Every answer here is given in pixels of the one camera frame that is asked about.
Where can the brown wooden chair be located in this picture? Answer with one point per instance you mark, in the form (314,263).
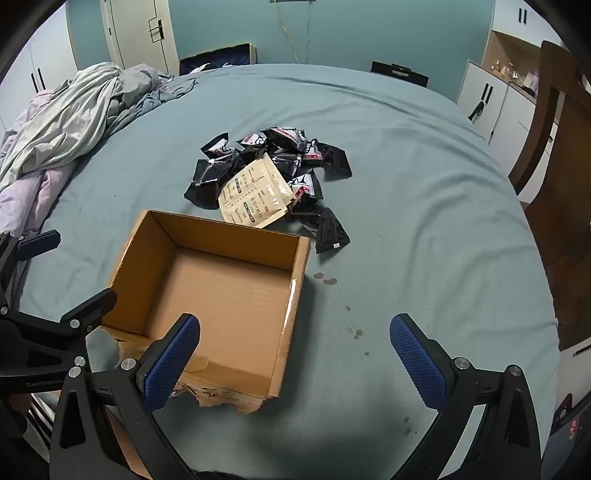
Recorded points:
(568,184)

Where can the pink quilt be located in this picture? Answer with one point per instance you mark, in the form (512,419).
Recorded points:
(27,194)

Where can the small bottles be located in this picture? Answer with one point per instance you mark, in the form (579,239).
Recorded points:
(512,71)

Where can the brown cardboard box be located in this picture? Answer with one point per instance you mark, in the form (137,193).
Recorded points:
(221,295)

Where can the white wardrobe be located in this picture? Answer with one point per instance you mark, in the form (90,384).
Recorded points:
(41,55)

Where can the black device with red lights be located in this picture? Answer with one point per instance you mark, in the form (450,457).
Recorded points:
(572,429)

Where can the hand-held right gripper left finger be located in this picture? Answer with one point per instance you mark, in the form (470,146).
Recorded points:
(170,367)

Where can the dark blue storage box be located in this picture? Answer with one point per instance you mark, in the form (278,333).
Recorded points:
(217,57)

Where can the beige printed snack pouch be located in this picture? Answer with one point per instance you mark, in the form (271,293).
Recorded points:
(261,177)
(249,216)

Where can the black bag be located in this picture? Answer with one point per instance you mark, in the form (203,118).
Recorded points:
(399,73)

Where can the black hanging object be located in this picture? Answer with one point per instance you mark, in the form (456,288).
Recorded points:
(475,110)

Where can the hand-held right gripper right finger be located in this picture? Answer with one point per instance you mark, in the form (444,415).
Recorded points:
(418,364)

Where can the grey crumpled blanket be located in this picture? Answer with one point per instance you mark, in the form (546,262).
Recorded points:
(69,115)

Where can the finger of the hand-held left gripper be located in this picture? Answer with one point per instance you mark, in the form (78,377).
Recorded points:
(94,307)
(40,244)

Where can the white cabinet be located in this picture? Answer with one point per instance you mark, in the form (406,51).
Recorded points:
(503,101)

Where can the pile of black snack packets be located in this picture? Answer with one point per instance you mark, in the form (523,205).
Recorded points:
(210,177)

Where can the cream door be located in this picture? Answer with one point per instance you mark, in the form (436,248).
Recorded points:
(138,32)

